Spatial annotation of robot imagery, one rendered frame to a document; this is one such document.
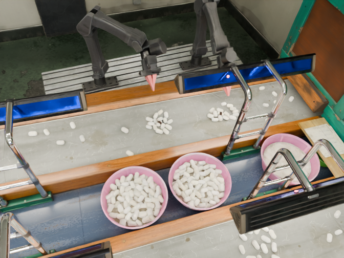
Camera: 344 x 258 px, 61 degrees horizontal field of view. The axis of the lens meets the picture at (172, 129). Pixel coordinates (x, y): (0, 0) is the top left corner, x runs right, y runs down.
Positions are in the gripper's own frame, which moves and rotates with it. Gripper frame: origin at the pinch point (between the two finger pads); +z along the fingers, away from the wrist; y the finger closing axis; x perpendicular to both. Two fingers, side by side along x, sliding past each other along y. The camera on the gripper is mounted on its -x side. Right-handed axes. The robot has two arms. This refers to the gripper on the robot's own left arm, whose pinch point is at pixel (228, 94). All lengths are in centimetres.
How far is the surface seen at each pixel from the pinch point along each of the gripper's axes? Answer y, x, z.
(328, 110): 45, -15, 17
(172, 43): 22, 160, -62
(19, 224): -91, -51, 25
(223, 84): -14.6, -28.5, -4.1
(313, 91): 41.3, -10.4, 6.0
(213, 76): -18.5, -29.5, -8.0
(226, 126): -5.2, -3.5, 15.6
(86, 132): -72, 5, 6
